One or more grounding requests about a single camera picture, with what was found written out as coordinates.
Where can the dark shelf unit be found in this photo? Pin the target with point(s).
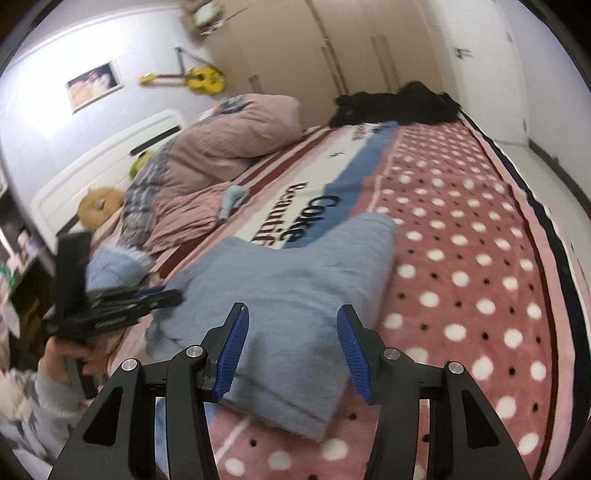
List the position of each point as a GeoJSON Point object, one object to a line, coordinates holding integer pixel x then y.
{"type": "Point", "coordinates": [21, 258]}

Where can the pink ribbed duvet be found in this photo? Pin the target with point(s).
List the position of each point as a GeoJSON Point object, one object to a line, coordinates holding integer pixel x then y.
{"type": "Point", "coordinates": [221, 143]}

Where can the green plush toy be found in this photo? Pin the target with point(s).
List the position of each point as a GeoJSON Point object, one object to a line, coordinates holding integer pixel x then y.
{"type": "Point", "coordinates": [141, 164]}

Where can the white door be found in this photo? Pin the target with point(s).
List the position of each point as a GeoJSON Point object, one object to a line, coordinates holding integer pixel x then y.
{"type": "Point", "coordinates": [485, 69]}

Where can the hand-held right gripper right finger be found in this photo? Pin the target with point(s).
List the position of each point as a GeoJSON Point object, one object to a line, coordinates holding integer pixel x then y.
{"type": "Point", "coordinates": [353, 350]}

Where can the framed wall picture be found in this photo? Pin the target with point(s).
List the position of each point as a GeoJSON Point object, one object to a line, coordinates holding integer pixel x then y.
{"type": "Point", "coordinates": [94, 85]}

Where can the yellow toy guitar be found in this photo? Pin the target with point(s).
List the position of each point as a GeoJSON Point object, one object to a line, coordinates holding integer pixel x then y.
{"type": "Point", "coordinates": [203, 79]}

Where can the white bed headboard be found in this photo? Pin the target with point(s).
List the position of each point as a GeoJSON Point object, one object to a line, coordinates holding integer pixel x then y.
{"type": "Point", "coordinates": [92, 161]}

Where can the person's left forearm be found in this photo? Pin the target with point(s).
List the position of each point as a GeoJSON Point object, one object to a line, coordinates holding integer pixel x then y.
{"type": "Point", "coordinates": [37, 415]}

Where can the small grey cloth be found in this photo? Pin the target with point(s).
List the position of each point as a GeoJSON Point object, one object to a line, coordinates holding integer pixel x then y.
{"type": "Point", "coordinates": [233, 198]}

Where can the beige wardrobe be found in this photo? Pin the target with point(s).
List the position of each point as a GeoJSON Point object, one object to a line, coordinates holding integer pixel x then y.
{"type": "Point", "coordinates": [323, 46]}

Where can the person's left hand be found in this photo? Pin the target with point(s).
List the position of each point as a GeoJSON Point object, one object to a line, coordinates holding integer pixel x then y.
{"type": "Point", "coordinates": [69, 360]}

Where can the pink polka dot printed blanket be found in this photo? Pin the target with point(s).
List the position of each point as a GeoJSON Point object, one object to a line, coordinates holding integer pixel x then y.
{"type": "Point", "coordinates": [461, 258]}

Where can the pile of black clothes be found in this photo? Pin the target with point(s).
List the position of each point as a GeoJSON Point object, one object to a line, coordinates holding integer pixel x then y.
{"type": "Point", "coordinates": [401, 106]}

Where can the brown plush toy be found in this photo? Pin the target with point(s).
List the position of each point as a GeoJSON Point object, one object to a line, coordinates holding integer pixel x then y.
{"type": "Point", "coordinates": [99, 205]}

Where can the light blue fluffy cloth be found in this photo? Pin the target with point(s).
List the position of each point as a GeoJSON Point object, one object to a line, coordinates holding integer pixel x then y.
{"type": "Point", "coordinates": [115, 270]}

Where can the box with white items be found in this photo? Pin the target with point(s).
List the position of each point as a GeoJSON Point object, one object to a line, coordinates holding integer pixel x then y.
{"type": "Point", "coordinates": [203, 14]}

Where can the grey plaid cloth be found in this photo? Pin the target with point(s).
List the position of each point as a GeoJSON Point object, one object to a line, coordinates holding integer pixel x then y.
{"type": "Point", "coordinates": [143, 203]}

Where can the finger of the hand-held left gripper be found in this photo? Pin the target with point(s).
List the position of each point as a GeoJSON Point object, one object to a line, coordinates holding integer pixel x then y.
{"type": "Point", "coordinates": [157, 302]}
{"type": "Point", "coordinates": [124, 295]}

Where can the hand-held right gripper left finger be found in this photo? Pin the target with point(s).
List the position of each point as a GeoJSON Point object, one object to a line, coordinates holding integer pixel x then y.
{"type": "Point", "coordinates": [231, 355]}

